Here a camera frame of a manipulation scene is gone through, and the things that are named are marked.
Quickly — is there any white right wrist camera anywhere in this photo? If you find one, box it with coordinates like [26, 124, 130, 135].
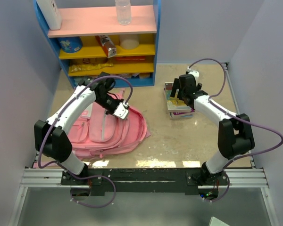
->
[186, 67, 200, 81]

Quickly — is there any illustrated children's book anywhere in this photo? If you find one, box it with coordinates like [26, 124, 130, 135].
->
[164, 82, 192, 113]

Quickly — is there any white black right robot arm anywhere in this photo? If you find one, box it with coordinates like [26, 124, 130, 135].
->
[170, 73, 255, 186]

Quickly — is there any white rectangular device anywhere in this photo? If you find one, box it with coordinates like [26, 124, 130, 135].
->
[36, 0, 62, 30]

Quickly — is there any orange silver snack bag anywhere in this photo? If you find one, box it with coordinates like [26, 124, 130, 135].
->
[95, 35, 117, 58]

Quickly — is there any blue shelf with coloured boards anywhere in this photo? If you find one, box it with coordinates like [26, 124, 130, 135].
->
[33, 0, 161, 87]

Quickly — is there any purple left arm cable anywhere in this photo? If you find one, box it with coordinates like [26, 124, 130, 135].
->
[37, 75, 134, 209]

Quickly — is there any blue snack canister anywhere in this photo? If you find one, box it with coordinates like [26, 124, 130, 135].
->
[57, 37, 83, 53]

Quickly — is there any yellow snack packet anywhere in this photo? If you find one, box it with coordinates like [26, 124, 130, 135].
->
[69, 63, 114, 73]

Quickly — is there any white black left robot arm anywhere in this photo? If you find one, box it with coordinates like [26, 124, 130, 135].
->
[33, 73, 128, 185]

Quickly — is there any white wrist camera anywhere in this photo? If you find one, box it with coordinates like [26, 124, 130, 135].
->
[186, 67, 200, 81]
[113, 102, 129, 120]

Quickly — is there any clear plastic water bottle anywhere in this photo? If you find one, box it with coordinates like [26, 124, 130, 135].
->
[115, 0, 132, 25]

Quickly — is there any red yellow snack box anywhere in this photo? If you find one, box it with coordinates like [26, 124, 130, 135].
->
[82, 58, 92, 64]

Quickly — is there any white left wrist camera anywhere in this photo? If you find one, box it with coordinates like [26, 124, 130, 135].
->
[113, 102, 129, 120]

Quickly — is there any pink student backpack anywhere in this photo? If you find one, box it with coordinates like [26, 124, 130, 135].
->
[67, 103, 150, 160]

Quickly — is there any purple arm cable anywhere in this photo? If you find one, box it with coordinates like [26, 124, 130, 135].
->
[188, 58, 283, 203]
[37, 75, 134, 209]

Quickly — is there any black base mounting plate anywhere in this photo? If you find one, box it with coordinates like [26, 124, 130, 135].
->
[61, 168, 228, 199]

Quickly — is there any white paper corner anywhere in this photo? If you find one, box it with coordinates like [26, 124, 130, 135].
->
[209, 217, 229, 226]

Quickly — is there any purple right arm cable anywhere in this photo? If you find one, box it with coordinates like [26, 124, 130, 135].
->
[188, 58, 283, 203]

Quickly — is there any orange flat box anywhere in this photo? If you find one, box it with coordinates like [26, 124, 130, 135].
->
[114, 56, 146, 62]

